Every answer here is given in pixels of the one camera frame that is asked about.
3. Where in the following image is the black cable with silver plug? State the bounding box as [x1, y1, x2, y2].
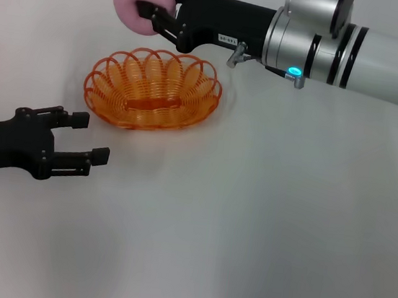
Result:
[263, 64, 308, 90]

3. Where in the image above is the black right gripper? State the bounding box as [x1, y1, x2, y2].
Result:
[130, 0, 278, 65]

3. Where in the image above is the orange plastic wire basket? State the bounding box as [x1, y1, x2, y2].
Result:
[79, 39, 228, 141]

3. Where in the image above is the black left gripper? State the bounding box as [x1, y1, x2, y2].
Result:
[0, 98, 115, 189]

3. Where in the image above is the silver angled cable plug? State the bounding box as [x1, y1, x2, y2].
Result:
[225, 39, 250, 69]

